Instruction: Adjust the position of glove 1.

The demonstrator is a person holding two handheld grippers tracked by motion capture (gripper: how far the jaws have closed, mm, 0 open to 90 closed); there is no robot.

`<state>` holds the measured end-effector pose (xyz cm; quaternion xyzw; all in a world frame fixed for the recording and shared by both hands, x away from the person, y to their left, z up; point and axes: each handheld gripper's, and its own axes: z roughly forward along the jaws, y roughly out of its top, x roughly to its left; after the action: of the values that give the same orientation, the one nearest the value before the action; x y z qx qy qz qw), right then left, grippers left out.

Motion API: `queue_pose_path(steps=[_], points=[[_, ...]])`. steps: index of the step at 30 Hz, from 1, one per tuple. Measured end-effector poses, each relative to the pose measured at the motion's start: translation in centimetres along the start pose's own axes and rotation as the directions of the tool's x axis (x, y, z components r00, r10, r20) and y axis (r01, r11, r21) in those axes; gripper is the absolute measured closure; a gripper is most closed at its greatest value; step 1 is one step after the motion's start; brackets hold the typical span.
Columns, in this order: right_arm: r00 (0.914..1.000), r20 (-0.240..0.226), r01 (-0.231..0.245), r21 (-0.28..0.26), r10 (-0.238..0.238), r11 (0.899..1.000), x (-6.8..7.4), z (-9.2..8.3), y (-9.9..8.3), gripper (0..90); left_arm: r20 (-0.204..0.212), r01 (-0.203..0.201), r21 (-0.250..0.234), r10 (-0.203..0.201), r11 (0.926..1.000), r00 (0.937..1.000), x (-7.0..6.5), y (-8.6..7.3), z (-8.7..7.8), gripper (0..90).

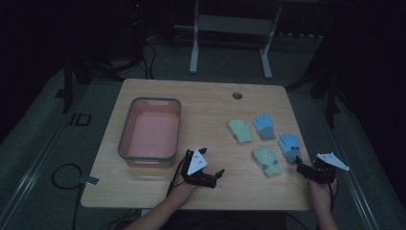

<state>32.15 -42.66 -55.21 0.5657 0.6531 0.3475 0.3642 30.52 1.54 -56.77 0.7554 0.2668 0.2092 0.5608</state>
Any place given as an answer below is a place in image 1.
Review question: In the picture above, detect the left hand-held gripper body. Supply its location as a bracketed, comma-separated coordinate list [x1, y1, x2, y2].
[180, 149, 217, 189]

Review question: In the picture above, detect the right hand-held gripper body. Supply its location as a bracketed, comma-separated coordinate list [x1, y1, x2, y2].
[308, 151, 350, 186]

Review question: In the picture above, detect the blue glove with face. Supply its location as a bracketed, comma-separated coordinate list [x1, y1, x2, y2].
[277, 133, 303, 165]

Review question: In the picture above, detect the plain blue grey-cuffed glove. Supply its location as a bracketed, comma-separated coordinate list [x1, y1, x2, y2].
[252, 113, 277, 141]

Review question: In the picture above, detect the pink basin with grey rim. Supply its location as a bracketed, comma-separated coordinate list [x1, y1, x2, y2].
[117, 97, 182, 169]

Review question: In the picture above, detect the person's right hand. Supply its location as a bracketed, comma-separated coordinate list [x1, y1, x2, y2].
[307, 178, 339, 209]

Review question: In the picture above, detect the person's left hand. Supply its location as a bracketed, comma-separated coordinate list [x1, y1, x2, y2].
[169, 177, 199, 205]

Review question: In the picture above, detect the green glove with face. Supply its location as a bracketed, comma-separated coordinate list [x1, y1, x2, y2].
[252, 146, 283, 178]

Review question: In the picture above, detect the plain green glove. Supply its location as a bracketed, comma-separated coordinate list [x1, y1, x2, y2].
[227, 119, 255, 145]

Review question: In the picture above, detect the black metal stand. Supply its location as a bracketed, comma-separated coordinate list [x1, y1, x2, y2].
[55, 0, 148, 115]
[284, 34, 349, 129]

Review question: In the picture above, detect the small grey adapter box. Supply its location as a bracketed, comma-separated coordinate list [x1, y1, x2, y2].
[83, 175, 102, 187]

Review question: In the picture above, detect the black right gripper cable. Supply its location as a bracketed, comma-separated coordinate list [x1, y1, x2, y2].
[328, 178, 340, 212]

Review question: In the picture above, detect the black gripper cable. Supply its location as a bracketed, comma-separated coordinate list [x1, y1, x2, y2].
[166, 155, 190, 197]
[328, 178, 340, 212]

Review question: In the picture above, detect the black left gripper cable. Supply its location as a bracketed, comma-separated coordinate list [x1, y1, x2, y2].
[166, 155, 190, 197]

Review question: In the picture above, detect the black floor bracket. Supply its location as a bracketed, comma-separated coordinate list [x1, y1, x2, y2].
[69, 112, 93, 127]

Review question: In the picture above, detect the white metal desk frame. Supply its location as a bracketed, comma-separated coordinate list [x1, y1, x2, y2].
[173, 0, 284, 81]

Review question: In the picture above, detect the black looped floor cable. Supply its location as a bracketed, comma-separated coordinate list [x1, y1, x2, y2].
[51, 163, 85, 230]

